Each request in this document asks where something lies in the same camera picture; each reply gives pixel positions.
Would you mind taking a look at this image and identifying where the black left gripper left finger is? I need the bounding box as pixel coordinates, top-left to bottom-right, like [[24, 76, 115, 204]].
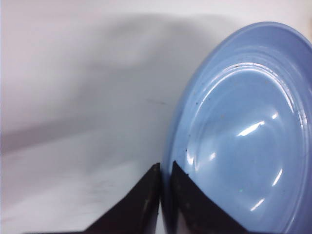
[[24, 162, 161, 234]]

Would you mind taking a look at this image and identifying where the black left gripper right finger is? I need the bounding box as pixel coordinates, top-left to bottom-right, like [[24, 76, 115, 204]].
[[171, 162, 248, 234]]

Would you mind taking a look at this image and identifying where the blue round plate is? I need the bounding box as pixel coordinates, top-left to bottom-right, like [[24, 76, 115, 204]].
[[161, 22, 312, 234]]

